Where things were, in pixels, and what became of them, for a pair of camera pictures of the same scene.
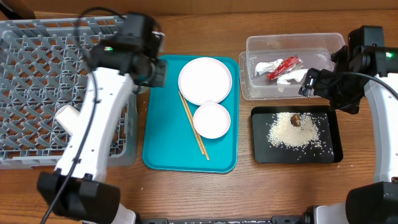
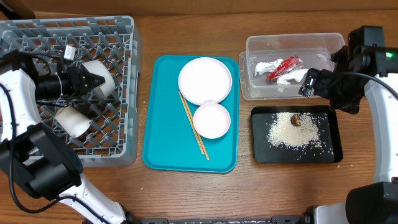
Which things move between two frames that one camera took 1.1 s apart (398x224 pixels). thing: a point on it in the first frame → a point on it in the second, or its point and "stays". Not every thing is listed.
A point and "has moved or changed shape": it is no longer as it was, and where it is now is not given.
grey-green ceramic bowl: (141, 89) has moved or changed shape
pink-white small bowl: (211, 121) stays
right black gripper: (325, 87) stays
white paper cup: (67, 116) stays
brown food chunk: (295, 119) stays
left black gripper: (161, 82) → (78, 75)
